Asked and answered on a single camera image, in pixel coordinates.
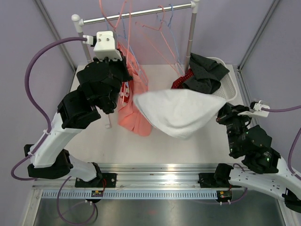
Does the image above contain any white perforated plastic basket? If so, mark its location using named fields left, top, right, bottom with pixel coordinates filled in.
left=208, top=57, right=238, bottom=102

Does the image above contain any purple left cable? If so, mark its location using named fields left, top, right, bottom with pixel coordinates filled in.
left=10, top=36, right=97, bottom=225

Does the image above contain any white and silver clothes rack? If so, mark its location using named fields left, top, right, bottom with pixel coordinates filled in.
left=70, top=0, right=200, bottom=129

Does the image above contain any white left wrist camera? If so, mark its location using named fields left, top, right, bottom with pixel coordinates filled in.
left=83, top=31, right=122, bottom=61

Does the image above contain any salmon pink pleated skirt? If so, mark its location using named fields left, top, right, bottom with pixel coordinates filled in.
left=118, top=43, right=152, bottom=137

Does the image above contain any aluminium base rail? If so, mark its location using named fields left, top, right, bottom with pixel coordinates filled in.
left=32, top=166, right=286, bottom=202

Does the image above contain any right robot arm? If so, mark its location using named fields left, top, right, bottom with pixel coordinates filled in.
left=213, top=101, right=301, bottom=212

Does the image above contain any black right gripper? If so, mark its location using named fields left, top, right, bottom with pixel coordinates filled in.
left=214, top=99, right=253, bottom=154

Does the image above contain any pink wire hanger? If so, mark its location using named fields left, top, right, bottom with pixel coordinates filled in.
left=98, top=0, right=132, bottom=57
left=135, top=5, right=183, bottom=76

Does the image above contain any dark grey dotted skirt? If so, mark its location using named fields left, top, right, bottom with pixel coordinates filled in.
left=182, top=53, right=230, bottom=94

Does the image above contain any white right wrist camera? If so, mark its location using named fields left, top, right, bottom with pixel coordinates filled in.
left=238, top=100, right=270, bottom=118

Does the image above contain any dark red polka dot skirt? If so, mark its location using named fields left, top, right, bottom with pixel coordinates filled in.
left=171, top=69, right=194, bottom=89

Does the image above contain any white red floral skirt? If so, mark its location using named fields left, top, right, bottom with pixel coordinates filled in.
left=119, top=82, right=130, bottom=105

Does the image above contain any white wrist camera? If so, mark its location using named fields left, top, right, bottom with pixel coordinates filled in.
left=83, top=31, right=122, bottom=61
left=238, top=100, right=270, bottom=118

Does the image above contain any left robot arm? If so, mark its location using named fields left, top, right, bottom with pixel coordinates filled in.
left=24, top=56, right=132, bottom=187

